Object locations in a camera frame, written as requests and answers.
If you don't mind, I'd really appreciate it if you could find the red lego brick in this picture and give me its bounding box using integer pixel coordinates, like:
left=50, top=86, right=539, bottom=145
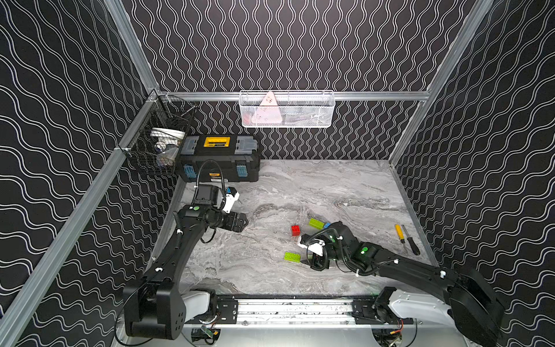
left=291, top=225, right=301, bottom=237

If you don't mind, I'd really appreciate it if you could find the white roll in basket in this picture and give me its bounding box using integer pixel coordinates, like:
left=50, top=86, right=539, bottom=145
left=150, top=127, right=185, bottom=152

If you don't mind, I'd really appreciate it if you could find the black deli toolbox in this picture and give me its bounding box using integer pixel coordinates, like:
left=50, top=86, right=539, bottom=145
left=175, top=134, right=261, bottom=183

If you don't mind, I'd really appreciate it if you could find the yellow handled screwdriver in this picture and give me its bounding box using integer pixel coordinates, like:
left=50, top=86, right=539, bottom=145
left=395, top=224, right=406, bottom=244

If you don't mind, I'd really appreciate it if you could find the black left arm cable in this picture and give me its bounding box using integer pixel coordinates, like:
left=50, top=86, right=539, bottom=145
left=194, top=159, right=228, bottom=200

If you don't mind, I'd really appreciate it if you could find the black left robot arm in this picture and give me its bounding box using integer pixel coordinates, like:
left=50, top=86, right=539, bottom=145
left=123, top=205, right=249, bottom=340

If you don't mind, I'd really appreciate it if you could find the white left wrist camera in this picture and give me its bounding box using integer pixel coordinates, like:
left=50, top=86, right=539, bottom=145
left=223, top=187, right=240, bottom=213

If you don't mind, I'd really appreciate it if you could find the black wire wall basket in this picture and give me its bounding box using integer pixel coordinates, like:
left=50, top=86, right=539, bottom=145
left=123, top=95, right=199, bottom=176

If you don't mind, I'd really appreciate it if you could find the pink triangle card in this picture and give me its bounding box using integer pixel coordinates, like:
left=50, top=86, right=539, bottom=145
left=250, top=91, right=283, bottom=127

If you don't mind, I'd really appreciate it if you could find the lime green long lego brick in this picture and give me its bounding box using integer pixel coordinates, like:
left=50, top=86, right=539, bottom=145
left=284, top=252, right=301, bottom=263

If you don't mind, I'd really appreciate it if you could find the clear plastic wall basket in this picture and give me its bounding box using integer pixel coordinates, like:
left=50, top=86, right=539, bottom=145
left=238, top=91, right=336, bottom=129

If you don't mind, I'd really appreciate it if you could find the lime green square lego brick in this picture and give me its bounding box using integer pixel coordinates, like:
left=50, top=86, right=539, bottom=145
left=309, top=218, right=326, bottom=230

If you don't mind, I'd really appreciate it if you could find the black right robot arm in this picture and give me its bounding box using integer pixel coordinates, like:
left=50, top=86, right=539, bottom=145
left=299, top=221, right=504, bottom=346

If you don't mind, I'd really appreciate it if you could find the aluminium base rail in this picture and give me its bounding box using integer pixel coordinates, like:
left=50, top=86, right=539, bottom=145
left=123, top=296, right=469, bottom=328

